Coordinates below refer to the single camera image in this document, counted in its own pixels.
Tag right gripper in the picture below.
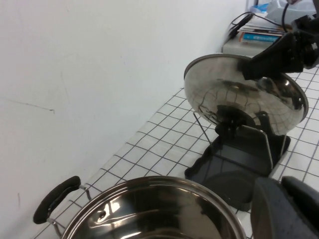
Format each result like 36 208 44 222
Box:
240 14 319 80

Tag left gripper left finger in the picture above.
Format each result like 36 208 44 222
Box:
251 177 300 239

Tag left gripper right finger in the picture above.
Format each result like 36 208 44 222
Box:
281 175 319 239

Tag stainless steel lid black knob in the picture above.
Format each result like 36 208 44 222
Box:
183 53 309 137

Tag blue-covered book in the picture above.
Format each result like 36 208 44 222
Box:
239 33 284 45

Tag white-covered book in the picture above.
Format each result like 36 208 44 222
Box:
236 18 292 34

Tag white storage box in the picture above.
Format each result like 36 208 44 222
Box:
222 39 275 55

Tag blue plastic bag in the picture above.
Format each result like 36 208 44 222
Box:
251 0 294 21

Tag black right camera cable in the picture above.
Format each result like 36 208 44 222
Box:
281 0 295 32

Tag black lid rack with wire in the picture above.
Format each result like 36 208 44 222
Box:
184 109 292 213

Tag stainless steel pot black handles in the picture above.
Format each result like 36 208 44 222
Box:
33 175 250 239

